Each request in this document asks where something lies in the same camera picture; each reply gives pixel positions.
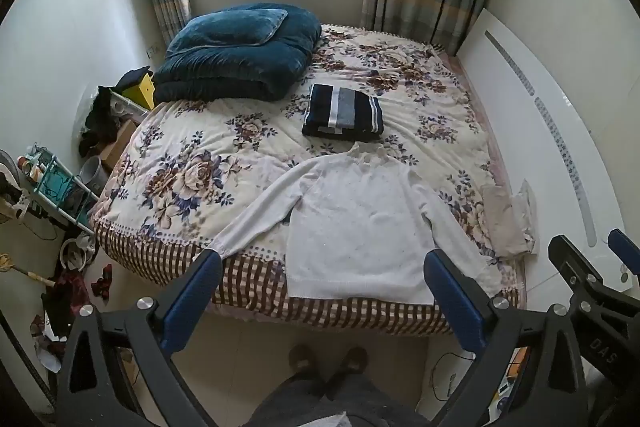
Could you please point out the person's grey trousers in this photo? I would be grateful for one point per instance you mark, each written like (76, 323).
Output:
(340, 399)

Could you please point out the beige folded cloth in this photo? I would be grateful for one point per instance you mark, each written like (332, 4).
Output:
(502, 222)

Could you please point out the dark striped sweater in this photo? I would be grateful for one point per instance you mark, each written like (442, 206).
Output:
(345, 112)

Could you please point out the red socks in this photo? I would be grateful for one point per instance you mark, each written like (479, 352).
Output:
(102, 282)

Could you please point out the teal pillow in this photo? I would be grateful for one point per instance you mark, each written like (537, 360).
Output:
(225, 29)

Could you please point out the white headboard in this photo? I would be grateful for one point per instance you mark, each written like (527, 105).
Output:
(525, 132)

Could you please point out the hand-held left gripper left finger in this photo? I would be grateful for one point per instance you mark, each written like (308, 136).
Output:
(200, 292)

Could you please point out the cardboard box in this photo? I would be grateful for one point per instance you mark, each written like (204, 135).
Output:
(117, 144)

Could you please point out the white knit sweater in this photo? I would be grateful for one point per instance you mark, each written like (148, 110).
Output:
(360, 232)

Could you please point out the grey bucket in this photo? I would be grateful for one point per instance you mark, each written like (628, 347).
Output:
(92, 174)

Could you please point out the teal storage rack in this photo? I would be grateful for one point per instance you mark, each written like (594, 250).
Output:
(55, 192)

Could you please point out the brown slipper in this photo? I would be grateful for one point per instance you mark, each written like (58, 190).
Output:
(354, 359)
(302, 359)

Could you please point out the white plastic bag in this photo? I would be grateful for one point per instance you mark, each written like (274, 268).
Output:
(527, 207)

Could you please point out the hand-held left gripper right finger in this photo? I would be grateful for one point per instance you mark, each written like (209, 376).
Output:
(452, 297)

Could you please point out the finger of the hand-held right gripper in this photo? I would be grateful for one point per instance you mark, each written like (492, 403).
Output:
(575, 259)
(625, 244)

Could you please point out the yellow box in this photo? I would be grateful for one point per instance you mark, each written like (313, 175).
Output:
(140, 92)

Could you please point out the teal folded quilt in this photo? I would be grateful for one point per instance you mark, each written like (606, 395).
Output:
(240, 69)

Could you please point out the red and black clothes pile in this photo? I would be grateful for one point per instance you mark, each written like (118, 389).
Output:
(65, 302)

